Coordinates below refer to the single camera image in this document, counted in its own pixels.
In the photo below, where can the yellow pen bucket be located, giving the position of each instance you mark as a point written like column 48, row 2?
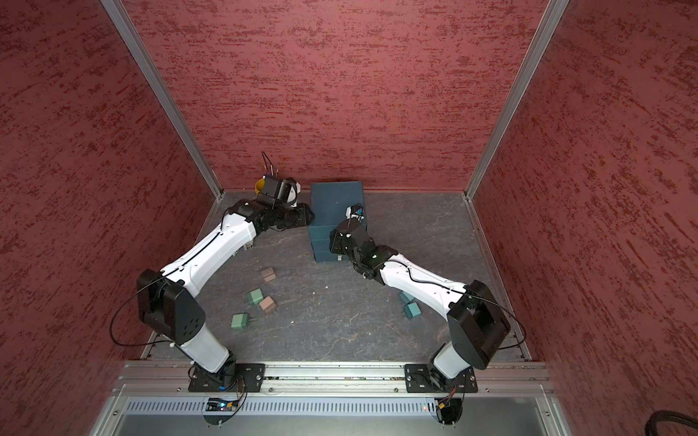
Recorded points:
column 259, row 186

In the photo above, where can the aluminium front rail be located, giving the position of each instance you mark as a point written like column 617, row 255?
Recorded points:
column 341, row 379

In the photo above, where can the green plug lower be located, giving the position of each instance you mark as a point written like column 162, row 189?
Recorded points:
column 240, row 321

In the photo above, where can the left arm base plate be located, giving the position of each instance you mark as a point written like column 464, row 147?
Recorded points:
column 232, row 377

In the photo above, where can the pink plug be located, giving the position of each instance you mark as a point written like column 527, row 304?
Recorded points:
column 269, row 274
column 268, row 305

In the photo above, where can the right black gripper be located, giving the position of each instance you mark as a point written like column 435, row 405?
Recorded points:
column 336, row 241

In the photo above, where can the teal plug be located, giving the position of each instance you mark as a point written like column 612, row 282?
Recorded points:
column 406, row 298
column 412, row 310

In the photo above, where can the teal drawer cabinet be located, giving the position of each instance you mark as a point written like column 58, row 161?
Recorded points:
column 329, row 202

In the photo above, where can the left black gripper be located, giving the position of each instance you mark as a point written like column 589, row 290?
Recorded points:
column 303, row 210

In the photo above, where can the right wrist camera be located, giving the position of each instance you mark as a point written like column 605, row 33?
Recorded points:
column 356, row 212

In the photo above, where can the green plug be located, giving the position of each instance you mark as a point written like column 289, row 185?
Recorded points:
column 240, row 321
column 255, row 296

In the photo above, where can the green plug upper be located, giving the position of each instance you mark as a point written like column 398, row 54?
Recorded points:
column 255, row 296

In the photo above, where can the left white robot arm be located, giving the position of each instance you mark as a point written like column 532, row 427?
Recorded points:
column 167, row 298

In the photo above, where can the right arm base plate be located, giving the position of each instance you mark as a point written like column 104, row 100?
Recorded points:
column 440, row 379

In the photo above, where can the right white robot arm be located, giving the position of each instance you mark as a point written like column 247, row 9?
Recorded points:
column 476, row 321

